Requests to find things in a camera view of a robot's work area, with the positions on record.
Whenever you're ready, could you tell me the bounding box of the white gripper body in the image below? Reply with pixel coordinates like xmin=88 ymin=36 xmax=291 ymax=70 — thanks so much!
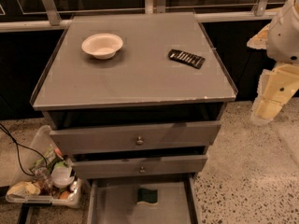
xmin=257 ymin=63 xmax=299 ymax=106

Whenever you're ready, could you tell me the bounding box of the grey bottom drawer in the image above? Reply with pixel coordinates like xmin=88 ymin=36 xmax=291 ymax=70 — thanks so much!
xmin=87 ymin=174 xmax=202 ymax=224

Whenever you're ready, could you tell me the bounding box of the grey middle drawer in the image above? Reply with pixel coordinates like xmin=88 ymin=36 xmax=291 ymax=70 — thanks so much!
xmin=73 ymin=155 xmax=207 ymax=179

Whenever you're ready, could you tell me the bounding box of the banana peel in bin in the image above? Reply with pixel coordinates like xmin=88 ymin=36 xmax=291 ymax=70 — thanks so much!
xmin=7 ymin=181 xmax=41 ymax=198

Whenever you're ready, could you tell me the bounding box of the grey top drawer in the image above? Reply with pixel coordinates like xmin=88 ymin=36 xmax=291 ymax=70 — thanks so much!
xmin=50 ymin=121 xmax=221 ymax=155

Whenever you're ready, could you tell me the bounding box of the white cup in bin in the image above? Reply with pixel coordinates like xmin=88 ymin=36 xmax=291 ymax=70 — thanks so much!
xmin=51 ymin=167 xmax=75 ymax=189

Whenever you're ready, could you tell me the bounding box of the black cable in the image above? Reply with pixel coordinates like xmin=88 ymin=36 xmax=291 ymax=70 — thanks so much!
xmin=0 ymin=123 xmax=50 ymax=177

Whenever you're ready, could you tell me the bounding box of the green yellow sponge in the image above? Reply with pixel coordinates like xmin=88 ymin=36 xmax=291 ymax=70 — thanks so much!
xmin=136 ymin=188 xmax=158 ymax=205

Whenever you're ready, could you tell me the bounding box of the grey metal railing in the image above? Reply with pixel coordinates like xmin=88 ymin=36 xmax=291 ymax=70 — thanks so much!
xmin=0 ymin=0 xmax=279 ymax=33

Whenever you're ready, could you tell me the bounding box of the grey drawer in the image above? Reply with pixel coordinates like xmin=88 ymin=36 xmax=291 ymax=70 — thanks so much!
xmin=87 ymin=174 xmax=202 ymax=224
xmin=50 ymin=121 xmax=221 ymax=155
xmin=73 ymin=155 xmax=207 ymax=179

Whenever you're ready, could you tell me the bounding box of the clear plastic bin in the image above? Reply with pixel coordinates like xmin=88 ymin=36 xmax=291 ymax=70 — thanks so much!
xmin=6 ymin=125 xmax=81 ymax=208

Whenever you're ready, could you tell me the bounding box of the grey drawer cabinet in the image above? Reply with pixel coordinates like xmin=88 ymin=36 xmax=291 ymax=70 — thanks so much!
xmin=29 ymin=12 xmax=239 ymax=224

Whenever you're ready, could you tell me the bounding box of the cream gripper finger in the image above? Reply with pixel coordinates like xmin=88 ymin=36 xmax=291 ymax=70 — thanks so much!
xmin=247 ymin=24 xmax=269 ymax=49
xmin=250 ymin=97 xmax=282 ymax=125

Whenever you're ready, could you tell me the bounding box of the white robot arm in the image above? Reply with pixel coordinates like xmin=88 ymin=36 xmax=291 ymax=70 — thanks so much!
xmin=247 ymin=0 xmax=299 ymax=125

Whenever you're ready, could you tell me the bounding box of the white paper bowl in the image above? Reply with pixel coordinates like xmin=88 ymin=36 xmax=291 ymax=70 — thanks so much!
xmin=81 ymin=34 xmax=123 ymax=60

